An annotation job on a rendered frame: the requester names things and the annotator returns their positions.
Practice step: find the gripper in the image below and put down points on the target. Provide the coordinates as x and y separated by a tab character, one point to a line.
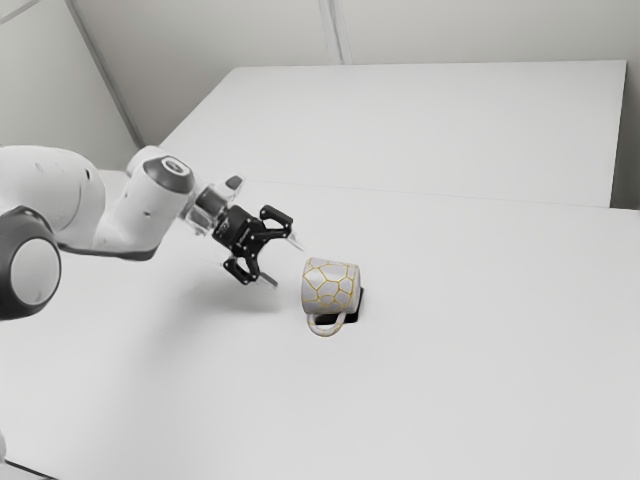
239	230

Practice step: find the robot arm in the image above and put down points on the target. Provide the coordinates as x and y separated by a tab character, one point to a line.
75	200

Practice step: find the white mug with gold cracks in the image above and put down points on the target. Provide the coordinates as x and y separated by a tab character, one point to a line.
327	292

